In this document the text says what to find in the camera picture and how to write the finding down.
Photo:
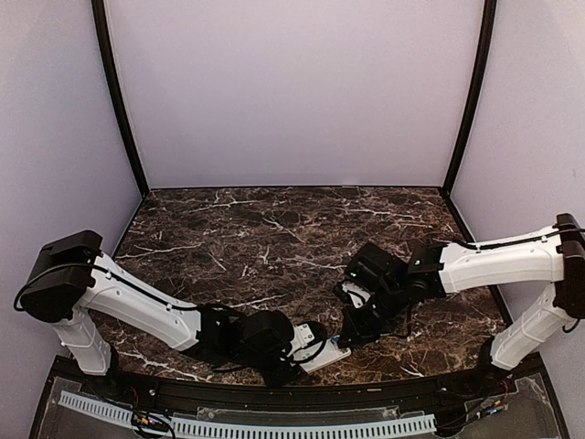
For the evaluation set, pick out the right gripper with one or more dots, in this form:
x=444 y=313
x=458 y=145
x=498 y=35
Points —
x=358 y=334

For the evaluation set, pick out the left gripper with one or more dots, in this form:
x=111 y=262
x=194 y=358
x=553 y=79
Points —
x=283 y=377

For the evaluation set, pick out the white remote control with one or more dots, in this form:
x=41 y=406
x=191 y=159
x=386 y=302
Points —
x=331 y=354

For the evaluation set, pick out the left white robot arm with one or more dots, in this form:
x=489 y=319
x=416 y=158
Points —
x=73 y=276

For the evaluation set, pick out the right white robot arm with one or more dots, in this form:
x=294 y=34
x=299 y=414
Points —
x=554 y=255

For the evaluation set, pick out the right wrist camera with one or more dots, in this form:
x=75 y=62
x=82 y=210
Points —
x=371 y=270

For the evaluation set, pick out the black front rail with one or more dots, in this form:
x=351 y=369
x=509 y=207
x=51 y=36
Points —
x=429 y=394

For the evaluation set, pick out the white slotted cable duct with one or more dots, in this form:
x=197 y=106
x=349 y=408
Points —
x=225 y=424

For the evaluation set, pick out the right black frame post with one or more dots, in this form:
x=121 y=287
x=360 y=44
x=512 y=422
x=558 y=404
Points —
x=473 y=95

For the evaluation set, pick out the black frame post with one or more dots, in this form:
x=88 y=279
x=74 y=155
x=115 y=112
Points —
x=473 y=95
x=114 y=87

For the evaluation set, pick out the left black frame post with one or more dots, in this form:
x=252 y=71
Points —
x=114 y=87

